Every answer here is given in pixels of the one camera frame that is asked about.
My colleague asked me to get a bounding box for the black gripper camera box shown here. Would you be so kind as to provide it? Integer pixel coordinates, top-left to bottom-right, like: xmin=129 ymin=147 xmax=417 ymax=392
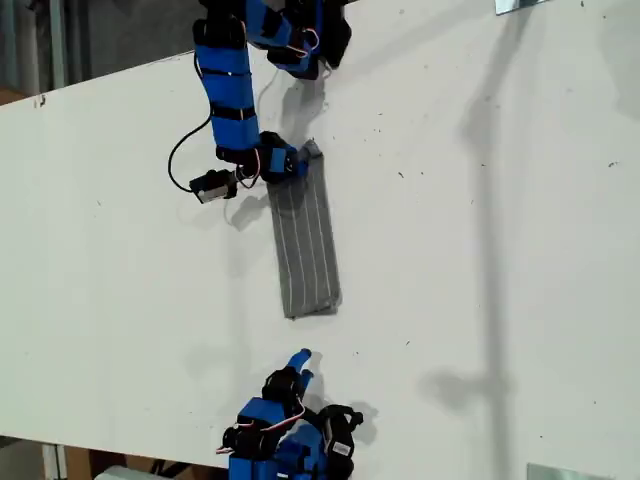
xmin=316 ymin=404 xmax=365 ymax=464
xmin=189 ymin=169 xmax=240 ymax=206

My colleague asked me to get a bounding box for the grey white-striped square towel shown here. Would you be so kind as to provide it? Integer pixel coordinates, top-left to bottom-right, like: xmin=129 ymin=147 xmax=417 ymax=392
xmin=265 ymin=138 xmax=344 ymax=322

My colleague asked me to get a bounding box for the white box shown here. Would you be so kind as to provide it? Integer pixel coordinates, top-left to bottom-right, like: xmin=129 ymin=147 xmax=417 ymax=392
xmin=93 ymin=465 xmax=157 ymax=480

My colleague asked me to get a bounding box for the black camera cable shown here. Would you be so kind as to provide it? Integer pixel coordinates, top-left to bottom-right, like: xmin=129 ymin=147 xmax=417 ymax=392
xmin=167 ymin=116 xmax=217 ymax=194

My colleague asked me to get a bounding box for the white table leg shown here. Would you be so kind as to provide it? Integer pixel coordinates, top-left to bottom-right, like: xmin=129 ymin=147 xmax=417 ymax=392
xmin=41 ymin=443 xmax=69 ymax=480

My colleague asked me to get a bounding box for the steel bracket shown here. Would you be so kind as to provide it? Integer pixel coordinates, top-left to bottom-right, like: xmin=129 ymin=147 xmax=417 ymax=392
xmin=494 ymin=0 xmax=547 ymax=17

